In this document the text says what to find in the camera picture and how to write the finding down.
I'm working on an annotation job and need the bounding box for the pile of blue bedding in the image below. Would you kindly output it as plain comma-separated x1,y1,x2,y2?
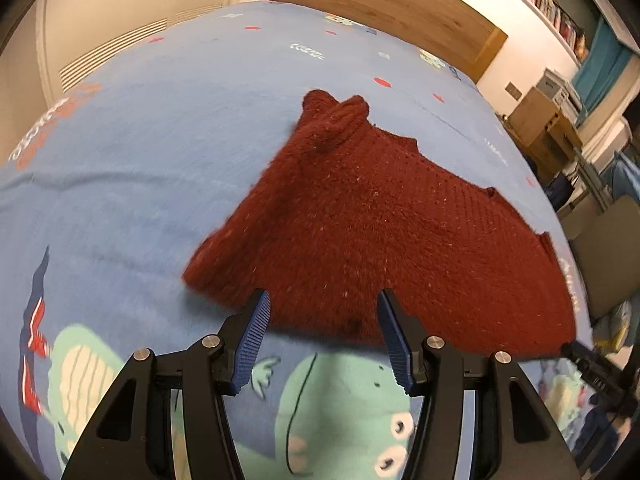
600,152,640,203

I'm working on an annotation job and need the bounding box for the wooden desk with drawers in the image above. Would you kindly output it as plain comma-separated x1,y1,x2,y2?
507,87,584,177

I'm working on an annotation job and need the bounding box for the grey chair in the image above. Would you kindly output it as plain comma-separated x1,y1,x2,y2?
557,199,640,322

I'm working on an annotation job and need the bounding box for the dark red knitted sweater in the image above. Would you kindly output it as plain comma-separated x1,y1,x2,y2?
181,89,578,361

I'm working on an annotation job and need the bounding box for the white printer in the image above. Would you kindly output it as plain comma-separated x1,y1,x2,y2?
535,69,584,112

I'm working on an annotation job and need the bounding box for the blue dinosaur print bed sheet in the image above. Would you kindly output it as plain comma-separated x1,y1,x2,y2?
0,0,608,480

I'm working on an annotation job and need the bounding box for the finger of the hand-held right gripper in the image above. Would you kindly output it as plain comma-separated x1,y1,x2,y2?
560,341,597,368

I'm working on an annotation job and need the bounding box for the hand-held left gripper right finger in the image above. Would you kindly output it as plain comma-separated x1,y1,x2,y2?
376,288,583,480

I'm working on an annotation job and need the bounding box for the white wardrobe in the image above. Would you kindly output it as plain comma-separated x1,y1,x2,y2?
0,0,276,111

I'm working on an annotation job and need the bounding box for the wooden headboard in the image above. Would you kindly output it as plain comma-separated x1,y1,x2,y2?
262,0,508,82

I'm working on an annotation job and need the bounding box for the teal curtain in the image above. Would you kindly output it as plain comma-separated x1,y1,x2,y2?
571,15,629,113

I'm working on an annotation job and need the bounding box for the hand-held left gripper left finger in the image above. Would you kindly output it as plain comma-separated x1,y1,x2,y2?
61,287,272,480

